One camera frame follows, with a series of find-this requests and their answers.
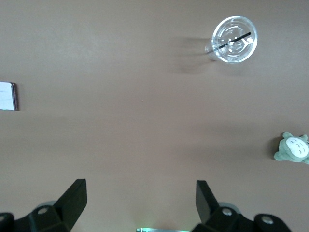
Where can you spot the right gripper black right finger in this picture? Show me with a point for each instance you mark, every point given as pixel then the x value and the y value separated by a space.
pixel 207 207

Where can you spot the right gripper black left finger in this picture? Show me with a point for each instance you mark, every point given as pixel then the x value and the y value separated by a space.
pixel 70 205

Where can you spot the grey green owl-like plush toy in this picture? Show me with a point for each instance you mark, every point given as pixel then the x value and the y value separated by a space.
pixel 289 149

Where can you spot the clear plastic cup with lid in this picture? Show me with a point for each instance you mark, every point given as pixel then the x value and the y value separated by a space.
pixel 231 52

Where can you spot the black drinking straw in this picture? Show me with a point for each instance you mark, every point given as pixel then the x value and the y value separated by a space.
pixel 241 37

